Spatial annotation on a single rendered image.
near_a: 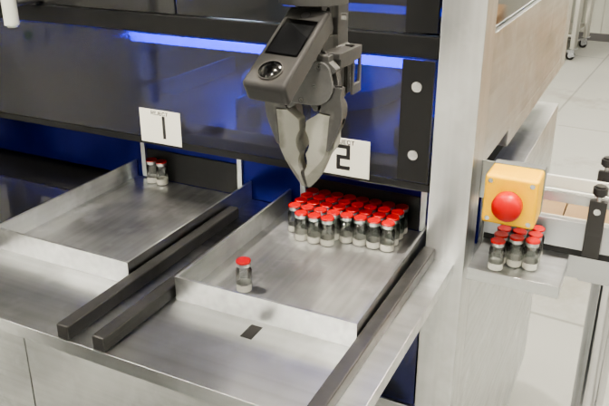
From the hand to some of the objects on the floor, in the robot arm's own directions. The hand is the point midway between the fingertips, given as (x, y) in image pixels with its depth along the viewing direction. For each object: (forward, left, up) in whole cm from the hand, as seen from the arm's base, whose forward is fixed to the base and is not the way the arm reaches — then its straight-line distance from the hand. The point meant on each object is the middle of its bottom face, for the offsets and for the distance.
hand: (304, 178), depth 78 cm
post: (+31, -7, -110) cm, 114 cm away
